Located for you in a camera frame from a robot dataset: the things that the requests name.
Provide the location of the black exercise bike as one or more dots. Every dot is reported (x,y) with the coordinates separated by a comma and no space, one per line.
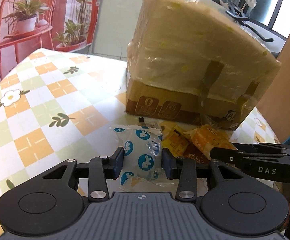
(272,40)

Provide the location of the cardboard box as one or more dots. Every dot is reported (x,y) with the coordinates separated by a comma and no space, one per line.
(190,63)

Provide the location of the checkered floral tablecloth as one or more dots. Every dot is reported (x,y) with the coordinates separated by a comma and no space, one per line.
(55,106)

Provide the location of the white blue rabbit candy pack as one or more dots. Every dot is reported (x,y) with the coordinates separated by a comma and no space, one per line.
(141,169)

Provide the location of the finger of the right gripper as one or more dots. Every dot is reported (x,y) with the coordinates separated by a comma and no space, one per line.
(228,156)

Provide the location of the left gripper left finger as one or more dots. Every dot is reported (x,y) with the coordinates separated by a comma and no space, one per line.
(100,169)

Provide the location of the clear barcode wrapper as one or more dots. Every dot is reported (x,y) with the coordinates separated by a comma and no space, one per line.
(146,123)

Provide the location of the yellow snack packet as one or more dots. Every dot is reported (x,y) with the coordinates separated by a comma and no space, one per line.
(174,139)

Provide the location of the printed room backdrop poster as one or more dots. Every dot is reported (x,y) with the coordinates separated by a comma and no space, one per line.
(61,25)

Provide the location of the orange snack packet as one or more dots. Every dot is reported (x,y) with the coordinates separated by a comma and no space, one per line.
(202,140)

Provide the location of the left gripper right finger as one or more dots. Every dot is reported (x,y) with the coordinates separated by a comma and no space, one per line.
(185,171)

